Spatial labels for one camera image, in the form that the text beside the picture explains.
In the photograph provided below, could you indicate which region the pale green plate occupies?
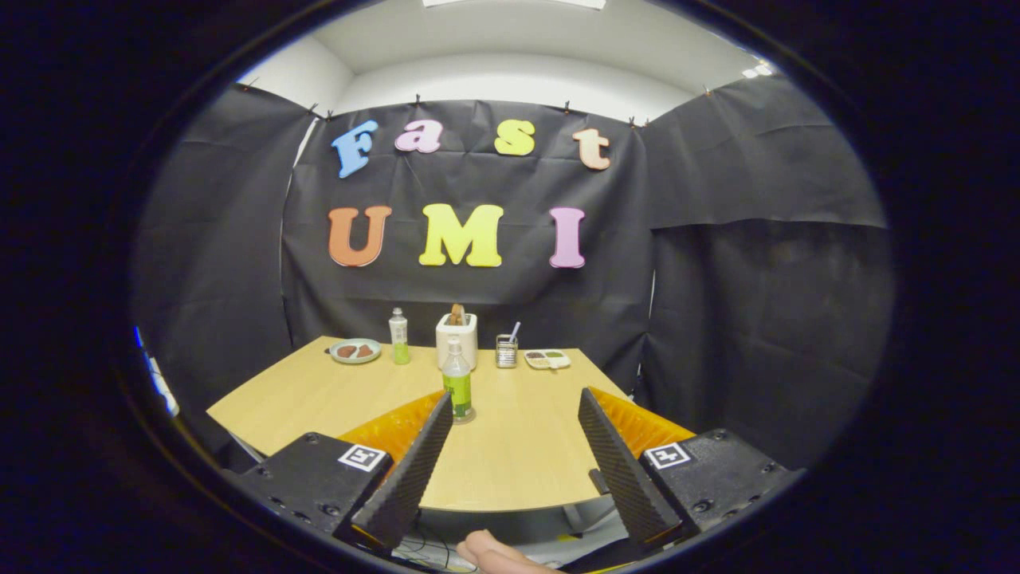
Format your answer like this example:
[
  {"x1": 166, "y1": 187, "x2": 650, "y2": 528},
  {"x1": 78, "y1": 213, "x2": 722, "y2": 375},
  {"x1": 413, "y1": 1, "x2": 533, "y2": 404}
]
[{"x1": 328, "y1": 339, "x2": 383, "y2": 365}]

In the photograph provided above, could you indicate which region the wooden table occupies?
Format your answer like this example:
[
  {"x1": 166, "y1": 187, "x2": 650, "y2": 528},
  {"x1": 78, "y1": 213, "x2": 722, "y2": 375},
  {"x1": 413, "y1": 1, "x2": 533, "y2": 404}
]
[{"x1": 207, "y1": 335, "x2": 638, "y2": 513}]

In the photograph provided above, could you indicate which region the bundle of thin cables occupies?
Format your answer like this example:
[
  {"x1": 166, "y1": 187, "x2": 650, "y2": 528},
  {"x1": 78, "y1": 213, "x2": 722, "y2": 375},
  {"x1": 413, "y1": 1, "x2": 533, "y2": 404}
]
[{"x1": 394, "y1": 533, "x2": 479, "y2": 572}]

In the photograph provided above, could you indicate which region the green label juice bottle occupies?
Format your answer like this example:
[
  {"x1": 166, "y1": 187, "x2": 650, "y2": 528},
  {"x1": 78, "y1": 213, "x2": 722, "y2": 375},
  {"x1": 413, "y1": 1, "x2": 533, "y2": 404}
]
[{"x1": 441, "y1": 336, "x2": 475, "y2": 423}]

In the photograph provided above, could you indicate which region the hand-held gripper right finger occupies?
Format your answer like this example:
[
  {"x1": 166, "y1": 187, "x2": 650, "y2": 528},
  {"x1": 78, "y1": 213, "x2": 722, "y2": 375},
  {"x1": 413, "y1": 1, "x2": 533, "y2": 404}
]
[{"x1": 577, "y1": 387, "x2": 802, "y2": 551}]

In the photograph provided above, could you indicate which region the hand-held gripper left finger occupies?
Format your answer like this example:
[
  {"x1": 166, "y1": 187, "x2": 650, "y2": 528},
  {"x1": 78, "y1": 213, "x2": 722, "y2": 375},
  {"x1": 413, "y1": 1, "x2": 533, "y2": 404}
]
[{"x1": 226, "y1": 391, "x2": 455, "y2": 555}]

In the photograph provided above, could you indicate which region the white toaster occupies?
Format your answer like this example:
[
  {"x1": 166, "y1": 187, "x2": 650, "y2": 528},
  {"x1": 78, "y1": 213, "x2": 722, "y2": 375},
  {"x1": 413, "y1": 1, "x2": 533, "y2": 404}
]
[{"x1": 436, "y1": 313, "x2": 479, "y2": 372}]

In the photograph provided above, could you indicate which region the small green drink bottle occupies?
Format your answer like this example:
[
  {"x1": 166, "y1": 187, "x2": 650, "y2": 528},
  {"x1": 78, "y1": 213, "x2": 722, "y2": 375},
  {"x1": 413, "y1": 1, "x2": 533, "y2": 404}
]
[{"x1": 388, "y1": 308, "x2": 412, "y2": 366}]

